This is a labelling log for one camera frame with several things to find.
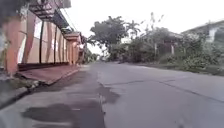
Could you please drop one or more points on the grey concrete road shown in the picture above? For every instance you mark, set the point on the grey concrete road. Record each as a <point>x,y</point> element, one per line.
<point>150,100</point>

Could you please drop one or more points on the large dark green tree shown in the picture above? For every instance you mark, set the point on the large dark green tree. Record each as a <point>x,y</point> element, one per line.
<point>108,31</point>

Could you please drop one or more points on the building with grey roof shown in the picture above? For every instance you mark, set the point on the building with grey roof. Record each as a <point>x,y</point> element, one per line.
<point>208,31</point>

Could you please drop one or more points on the orange building with tiled roof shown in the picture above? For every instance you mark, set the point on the orange building with tiled roof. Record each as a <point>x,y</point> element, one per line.
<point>73,46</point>

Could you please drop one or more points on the weedy ground strip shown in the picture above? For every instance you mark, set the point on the weedy ground strip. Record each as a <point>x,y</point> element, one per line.
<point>13,84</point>

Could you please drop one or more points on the orange and beige panelled building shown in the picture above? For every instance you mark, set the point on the orange and beige panelled building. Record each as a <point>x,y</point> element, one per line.
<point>46,46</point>

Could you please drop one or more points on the palm tree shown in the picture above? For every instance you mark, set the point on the palm tree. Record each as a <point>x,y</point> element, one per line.
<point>133,26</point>

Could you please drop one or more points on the overgrown green bushes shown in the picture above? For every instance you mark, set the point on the overgrown green bushes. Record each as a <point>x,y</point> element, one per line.
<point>193,53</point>

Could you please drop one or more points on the red paved forecourt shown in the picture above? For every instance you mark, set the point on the red paved forecourt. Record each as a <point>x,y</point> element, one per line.
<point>50,73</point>

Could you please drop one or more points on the grass verge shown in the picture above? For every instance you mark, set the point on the grass verge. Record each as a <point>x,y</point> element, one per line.
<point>200,69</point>

